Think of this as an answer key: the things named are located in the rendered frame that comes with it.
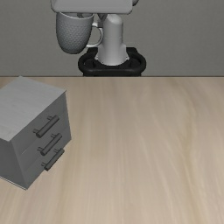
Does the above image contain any grey cabinet with drawers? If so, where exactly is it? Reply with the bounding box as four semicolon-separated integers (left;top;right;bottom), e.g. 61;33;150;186
0;75;73;191

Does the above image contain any white porcelain mug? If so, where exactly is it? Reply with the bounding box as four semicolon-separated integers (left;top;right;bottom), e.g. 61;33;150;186
55;11;104;55

